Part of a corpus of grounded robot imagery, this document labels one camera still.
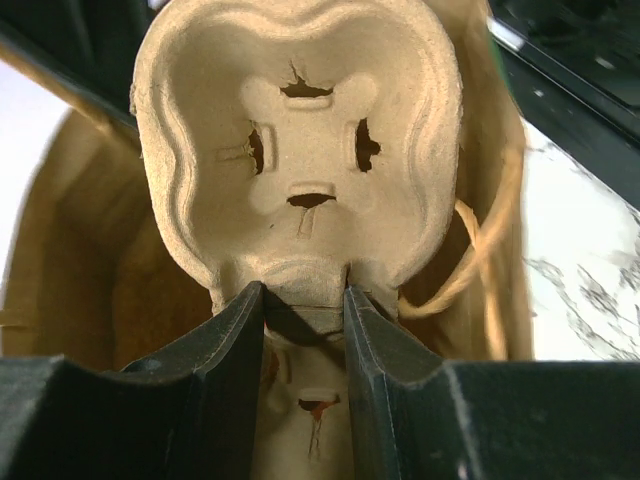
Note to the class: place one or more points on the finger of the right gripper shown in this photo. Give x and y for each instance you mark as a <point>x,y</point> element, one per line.
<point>88,46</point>

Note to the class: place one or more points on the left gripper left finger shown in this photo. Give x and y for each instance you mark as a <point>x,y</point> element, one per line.
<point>187,411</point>

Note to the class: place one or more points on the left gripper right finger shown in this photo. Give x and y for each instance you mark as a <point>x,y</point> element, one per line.
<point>415,415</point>

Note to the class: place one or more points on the single brown pulp carrier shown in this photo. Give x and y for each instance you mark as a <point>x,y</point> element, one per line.
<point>307,145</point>

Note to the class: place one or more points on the brown paper bag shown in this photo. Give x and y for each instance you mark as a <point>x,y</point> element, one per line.
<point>91,277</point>

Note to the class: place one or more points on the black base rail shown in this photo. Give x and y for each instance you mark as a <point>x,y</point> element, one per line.
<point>590,47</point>

